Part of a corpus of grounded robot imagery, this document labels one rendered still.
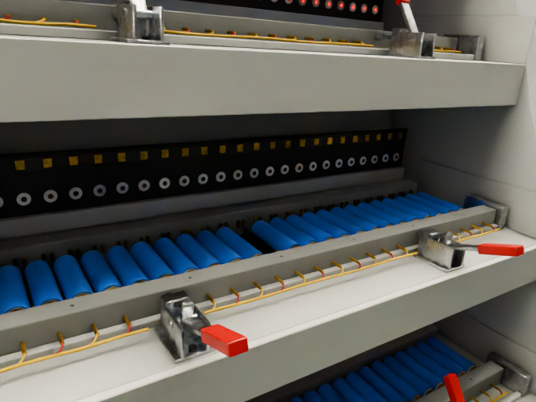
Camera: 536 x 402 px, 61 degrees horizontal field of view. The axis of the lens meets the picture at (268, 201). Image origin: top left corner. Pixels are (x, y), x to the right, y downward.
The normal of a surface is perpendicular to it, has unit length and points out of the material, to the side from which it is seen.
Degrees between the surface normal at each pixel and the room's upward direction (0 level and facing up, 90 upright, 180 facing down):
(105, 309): 112
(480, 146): 90
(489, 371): 22
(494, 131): 90
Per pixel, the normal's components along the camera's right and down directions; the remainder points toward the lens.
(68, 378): 0.07, -0.94
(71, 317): 0.54, 0.31
